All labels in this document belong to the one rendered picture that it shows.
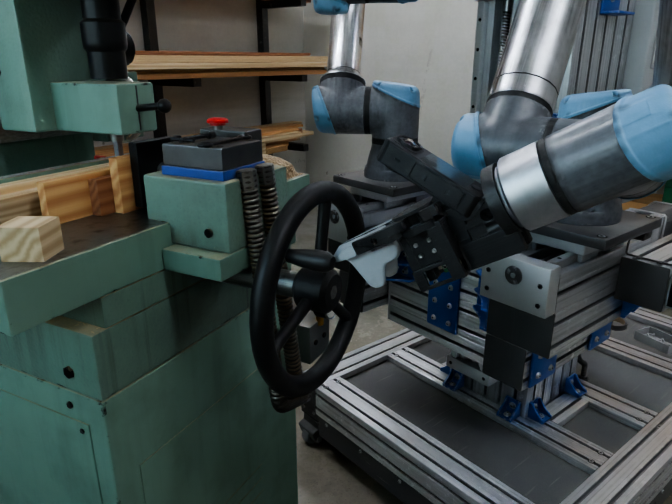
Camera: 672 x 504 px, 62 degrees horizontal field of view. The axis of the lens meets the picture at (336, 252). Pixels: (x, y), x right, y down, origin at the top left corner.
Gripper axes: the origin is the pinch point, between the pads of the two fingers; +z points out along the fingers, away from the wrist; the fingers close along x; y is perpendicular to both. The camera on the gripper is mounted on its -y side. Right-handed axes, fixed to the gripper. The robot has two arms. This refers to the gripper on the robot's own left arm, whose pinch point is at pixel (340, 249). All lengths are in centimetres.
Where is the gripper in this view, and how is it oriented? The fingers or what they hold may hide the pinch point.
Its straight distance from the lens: 63.8
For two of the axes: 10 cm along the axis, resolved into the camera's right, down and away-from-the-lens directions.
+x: 4.5, -3.1, 8.3
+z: -7.6, 3.5, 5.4
